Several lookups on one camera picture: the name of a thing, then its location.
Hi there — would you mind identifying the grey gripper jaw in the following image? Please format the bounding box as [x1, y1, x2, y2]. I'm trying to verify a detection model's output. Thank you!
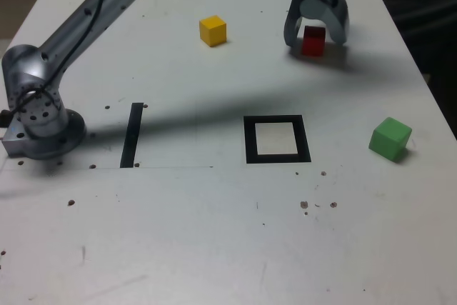
[299, 0, 350, 46]
[283, 0, 308, 48]

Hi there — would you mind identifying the red cube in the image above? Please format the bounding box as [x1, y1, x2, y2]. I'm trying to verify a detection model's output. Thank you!
[301, 25, 327, 58]

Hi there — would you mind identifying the yellow cube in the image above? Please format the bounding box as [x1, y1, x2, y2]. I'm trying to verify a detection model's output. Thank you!
[199, 14, 228, 48]

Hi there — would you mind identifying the green cube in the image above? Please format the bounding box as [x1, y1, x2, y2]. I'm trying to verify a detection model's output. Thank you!
[368, 116, 413, 162]

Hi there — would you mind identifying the black tape square outline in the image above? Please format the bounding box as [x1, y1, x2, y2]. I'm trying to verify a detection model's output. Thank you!
[243, 114, 312, 165]

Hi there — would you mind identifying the black tape strip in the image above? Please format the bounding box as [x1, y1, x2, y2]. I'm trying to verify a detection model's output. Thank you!
[119, 102, 145, 169]

